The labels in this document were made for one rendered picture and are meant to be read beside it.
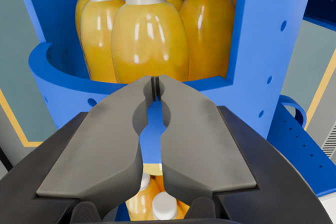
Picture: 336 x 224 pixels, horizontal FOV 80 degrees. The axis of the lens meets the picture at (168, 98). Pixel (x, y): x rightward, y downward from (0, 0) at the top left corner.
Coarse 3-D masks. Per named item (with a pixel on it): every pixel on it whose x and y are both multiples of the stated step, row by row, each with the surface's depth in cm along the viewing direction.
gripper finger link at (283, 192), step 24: (240, 120) 8; (240, 144) 7; (264, 144) 7; (264, 168) 6; (288, 168) 6; (240, 192) 5; (264, 192) 5; (288, 192) 5; (312, 192) 5; (216, 216) 6; (240, 216) 5; (264, 216) 5; (288, 216) 5; (312, 216) 5
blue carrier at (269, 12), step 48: (48, 0) 24; (240, 0) 11; (288, 0) 12; (48, 48) 22; (240, 48) 12; (288, 48) 16; (48, 96) 17; (96, 96) 13; (240, 96) 14; (144, 144) 15
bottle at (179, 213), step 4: (176, 204) 35; (152, 208) 34; (176, 208) 33; (180, 208) 35; (152, 212) 33; (176, 212) 33; (180, 212) 34; (148, 216) 35; (152, 216) 34; (176, 216) 33; (180, 216) 34
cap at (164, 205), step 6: (162, 192) 34; (156, 198) 33; (162, 198) 33; (168, 198) 33; (174, 198) 33; (156, 204) 32; (162, 204) 32; (168, 204) 32; (174, 204) 32; (156, 210) 31; (162, 210) 31; (168, 210) 31; (174, 210) 32; (156, 216) 32; (162, 216) 31; (168, 216) 31
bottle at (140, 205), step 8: (152, 184) 38; (144, 192) 37; (152, 192) 38; (128, 200) 38; (136, 200) 37; (144, 200) 37; (152, 200) 38; (128, 208) 38; (136, 208) 37; (144, 208) 37; (136, 216) 38; (144, 216) 38
